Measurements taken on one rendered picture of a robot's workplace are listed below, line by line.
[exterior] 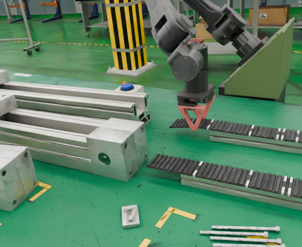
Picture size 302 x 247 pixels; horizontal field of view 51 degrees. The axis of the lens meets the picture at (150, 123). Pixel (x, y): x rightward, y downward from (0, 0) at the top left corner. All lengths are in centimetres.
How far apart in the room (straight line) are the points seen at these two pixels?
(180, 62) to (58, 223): 39
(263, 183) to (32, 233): 42
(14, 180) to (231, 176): 42
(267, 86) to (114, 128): 54
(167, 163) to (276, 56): 51
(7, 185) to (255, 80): 76
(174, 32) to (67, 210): 44
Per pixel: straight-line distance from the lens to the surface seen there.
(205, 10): 114
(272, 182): 62
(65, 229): 61
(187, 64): 67
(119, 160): 66
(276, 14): 554
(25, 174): 71
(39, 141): 80
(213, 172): 64
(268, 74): 104
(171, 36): 74
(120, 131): 68
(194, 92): 76
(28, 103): 108
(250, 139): 78
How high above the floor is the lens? 118
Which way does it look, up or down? 26 degrees down
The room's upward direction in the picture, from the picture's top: 6 degrees counter-clockwise
